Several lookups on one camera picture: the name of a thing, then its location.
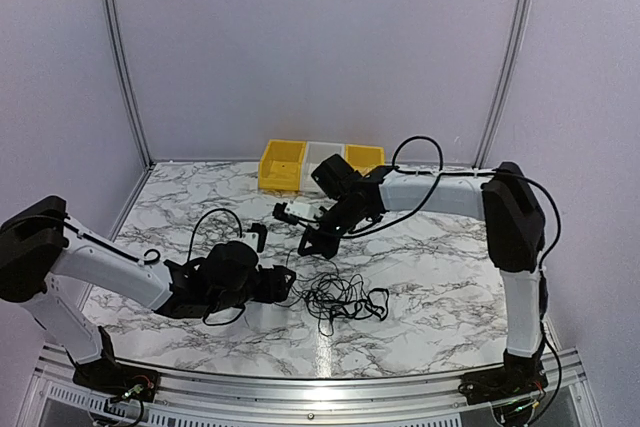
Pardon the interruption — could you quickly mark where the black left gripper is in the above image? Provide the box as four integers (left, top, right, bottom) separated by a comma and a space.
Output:
208, 265, 297, 315

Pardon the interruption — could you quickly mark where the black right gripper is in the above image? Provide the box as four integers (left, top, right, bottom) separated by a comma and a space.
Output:
297, 199, 368, 260

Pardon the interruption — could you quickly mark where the black thin cable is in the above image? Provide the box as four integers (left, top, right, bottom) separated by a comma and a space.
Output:
285, 246, 374, 338

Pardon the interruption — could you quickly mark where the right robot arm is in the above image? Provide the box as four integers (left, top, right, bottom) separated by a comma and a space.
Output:
298, 154, 556, 398

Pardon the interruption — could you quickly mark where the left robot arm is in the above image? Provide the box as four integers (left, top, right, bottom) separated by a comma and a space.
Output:
1, 196, 296, 393

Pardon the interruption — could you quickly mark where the right yellow bin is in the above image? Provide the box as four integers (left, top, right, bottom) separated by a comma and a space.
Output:
345, 144, 385, 175

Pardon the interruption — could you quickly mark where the yellow bin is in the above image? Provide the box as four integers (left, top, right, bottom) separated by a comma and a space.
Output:
258, 139, 307, 192
345, 144, 385, 175

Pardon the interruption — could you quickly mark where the white translucent bin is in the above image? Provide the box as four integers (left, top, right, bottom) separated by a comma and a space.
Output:
299, 141, 345, 193

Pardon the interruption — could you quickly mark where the left yellow bin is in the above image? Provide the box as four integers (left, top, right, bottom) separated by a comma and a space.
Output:
258, 139, 307, 192

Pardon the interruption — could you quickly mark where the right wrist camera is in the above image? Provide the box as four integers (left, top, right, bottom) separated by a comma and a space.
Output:
272, 201, 324, 225

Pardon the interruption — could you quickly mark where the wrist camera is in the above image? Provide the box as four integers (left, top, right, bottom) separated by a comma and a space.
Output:
272, 201, 324, 225
241, 223, 268, 253

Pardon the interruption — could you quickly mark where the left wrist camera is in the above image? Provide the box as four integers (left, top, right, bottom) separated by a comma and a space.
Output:
241, 223, 268, 253

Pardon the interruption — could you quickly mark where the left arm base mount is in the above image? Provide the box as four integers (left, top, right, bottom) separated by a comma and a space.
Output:
73, 365, 160, 402

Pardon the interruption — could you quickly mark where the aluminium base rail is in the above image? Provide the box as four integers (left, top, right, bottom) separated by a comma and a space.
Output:
19, 341, 586, 427

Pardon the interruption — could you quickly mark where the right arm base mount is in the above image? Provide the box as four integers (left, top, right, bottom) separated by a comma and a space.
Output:
458, 367, 548, 405

